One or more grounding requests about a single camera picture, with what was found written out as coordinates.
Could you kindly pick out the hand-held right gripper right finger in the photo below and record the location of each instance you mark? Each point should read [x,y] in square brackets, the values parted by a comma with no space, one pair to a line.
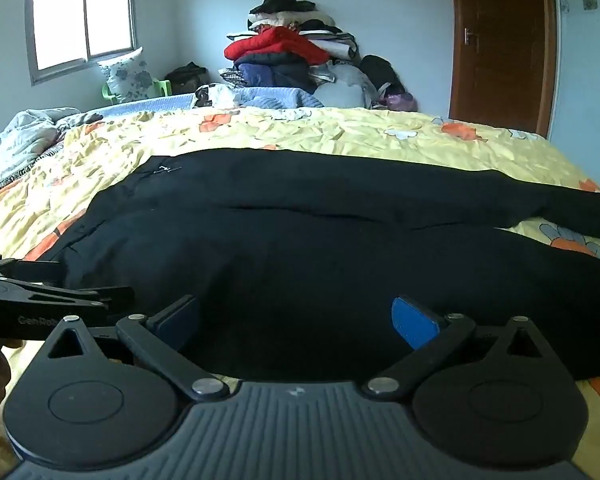
[414,324]

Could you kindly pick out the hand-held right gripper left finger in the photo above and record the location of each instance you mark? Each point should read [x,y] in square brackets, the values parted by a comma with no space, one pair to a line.
[177,321]

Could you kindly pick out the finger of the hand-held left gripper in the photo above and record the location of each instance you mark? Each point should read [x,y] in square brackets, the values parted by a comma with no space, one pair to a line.
[80,296]
[30,271]

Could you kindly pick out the black pants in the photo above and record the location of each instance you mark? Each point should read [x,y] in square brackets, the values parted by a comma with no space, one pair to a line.
[300,270]

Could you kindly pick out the striped cloth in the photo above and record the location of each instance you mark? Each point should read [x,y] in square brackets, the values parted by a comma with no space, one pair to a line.
[10,180]

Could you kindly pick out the grey crumpled quilt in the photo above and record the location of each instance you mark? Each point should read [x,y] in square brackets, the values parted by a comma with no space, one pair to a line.
[15,137]

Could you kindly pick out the yellow floral bedsheet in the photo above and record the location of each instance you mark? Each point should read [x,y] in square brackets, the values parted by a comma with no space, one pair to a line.
[360,132]

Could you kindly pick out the floral pillow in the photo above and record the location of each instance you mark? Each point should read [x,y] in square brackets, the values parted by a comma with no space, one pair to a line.
[129,76]

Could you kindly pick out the purple bag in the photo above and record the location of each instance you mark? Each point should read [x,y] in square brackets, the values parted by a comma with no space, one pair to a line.
[399,102]

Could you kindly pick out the green plastic chair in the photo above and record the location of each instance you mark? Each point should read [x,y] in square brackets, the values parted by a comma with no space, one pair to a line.
[162,87]

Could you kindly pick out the white patterned cloth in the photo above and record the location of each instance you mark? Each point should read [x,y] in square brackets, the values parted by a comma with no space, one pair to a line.
[217,96]

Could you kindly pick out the dark bag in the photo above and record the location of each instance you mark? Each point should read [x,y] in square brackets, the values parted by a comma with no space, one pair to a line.
[187,79]

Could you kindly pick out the light blue blanket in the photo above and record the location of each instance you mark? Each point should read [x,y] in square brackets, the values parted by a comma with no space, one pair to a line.
[275,97]

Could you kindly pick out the sliding glass window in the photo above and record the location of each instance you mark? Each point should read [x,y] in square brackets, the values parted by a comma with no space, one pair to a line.
[82,15]

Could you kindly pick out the pile of clothes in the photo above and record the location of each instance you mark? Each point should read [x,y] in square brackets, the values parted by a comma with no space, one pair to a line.
[300,75]

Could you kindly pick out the brown wooden door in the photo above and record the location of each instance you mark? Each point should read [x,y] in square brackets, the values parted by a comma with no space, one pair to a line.
[500,45]

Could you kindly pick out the red jacket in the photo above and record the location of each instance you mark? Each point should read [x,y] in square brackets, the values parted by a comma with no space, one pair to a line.
[275,45]

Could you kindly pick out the flower wall sticker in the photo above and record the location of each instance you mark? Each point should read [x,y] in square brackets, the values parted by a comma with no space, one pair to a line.
[590,2]

